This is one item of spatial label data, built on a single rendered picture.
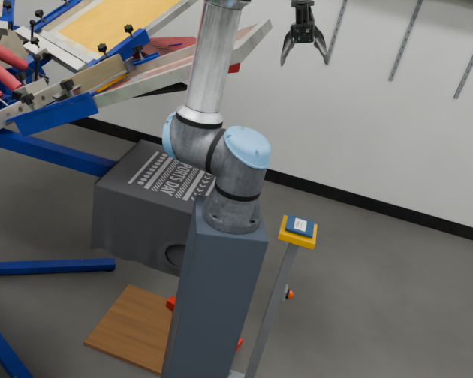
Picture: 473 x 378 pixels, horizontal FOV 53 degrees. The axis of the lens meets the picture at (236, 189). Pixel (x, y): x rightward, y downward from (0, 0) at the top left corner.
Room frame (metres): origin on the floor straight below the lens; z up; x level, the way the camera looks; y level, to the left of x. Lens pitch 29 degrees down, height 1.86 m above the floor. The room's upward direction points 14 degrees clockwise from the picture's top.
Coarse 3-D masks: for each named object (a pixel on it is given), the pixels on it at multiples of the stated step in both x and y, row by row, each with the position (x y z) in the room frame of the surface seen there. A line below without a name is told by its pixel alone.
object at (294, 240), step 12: (288, 240) 1.37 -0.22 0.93; (300, 240) 1.37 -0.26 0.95; (312, 240) 1.38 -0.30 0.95; (288, 252) 1.42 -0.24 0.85; (288, 264) 1.42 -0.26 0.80; (288, 276) 1.41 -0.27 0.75; (276, 288) 1.42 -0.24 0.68; (276, 300) 1.42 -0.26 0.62; (264, 324) 1.42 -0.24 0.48; (264, 336) 1.42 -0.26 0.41; (252, 360) 1.42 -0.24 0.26; (252, 372) 1.42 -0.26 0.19
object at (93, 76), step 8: (112, 56) 1.78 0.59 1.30; (120, 56) 1.84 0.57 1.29; (96, 64) 1.65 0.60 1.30; (104, 64) 1.69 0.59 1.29; (112, 64) 1.75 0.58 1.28; (120, 64) 1.80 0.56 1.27; (80, 72) 1.53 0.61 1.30; (88, 72) 1.57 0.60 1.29; (96, 72) 1.62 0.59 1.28; (104, 72) 1.67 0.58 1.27; (112, 72) 1.72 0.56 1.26; (64, 80) 1.44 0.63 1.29; (80, 80) 1.50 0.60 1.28; (88, 80) 1.54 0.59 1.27; (96, 80) 1.59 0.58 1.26; (104, 80) 1.64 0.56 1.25; (80, 88) 1.48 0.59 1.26; (88, 88) 1.52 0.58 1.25
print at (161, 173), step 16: (160, 160) 1.69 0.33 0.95; (176, 160) 1.73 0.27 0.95; (144, 176) 1.54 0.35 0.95; (160, 176) 1.57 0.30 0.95; (176, 176) 1.60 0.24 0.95; (192, 176) 1.63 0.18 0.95; (208, 176) 1.66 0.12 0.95; (160, 192) 1.46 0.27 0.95; (176, 192) 1.49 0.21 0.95; (192, 192) 1.51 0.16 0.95; (208, 192) 1.54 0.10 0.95
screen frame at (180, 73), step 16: (240, 32) 1.85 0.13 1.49; (256, 32) 1.57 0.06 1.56; (192, 48) 1.86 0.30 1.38; (240, 48) 1.32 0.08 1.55; (144, 64) 1.88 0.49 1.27; (160, 64) 1.88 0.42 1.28; (144, 80) 1.32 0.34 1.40; (160, 80) 1.31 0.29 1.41; (176, 80) 1.31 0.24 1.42; (96, 96) 1.33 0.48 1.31; (112, 96) 1.33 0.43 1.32; (128, 96) 1.32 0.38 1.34
